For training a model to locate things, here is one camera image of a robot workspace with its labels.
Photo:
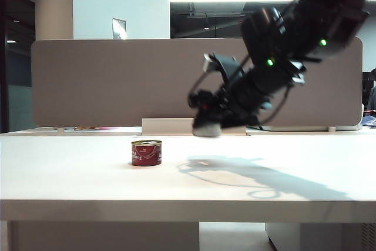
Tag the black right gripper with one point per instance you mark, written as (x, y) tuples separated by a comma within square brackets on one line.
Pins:
[(217, 104)]

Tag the tomato can with white label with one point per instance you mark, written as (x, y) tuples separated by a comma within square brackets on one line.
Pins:
[(207, 132)]

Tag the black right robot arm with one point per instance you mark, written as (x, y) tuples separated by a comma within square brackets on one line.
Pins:
[(305, 27)]

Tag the red tomato can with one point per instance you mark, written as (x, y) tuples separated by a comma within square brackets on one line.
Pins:
[(146, 157)]

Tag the flat white device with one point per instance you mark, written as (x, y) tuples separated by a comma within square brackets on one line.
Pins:
[(308, 128)]

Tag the round ceiling spotlight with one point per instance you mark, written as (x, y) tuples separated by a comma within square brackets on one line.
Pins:
[(206, 28)]

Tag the grey fabric desk divider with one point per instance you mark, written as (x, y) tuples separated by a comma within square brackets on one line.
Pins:
[(117, 83)]

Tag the colourful papers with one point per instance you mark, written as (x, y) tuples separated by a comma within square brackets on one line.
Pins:
[(91, 128)]

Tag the blue patterned cloth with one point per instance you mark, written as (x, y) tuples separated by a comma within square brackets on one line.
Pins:
[(370, 121)]

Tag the seated person in dark clothes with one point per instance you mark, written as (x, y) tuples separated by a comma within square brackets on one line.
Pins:
[(370, 92)]

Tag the white under-desk cabinet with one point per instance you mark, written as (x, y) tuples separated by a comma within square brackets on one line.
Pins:
[(323, 237)]

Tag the white desk support panel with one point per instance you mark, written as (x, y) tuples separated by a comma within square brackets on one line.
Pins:
[(102, 236)]

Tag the white divider bracket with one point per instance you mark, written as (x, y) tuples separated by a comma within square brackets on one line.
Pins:
[(60, 130), (332, 129)]

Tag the framed wall poster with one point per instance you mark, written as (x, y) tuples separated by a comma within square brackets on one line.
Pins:
[(119, 29)]

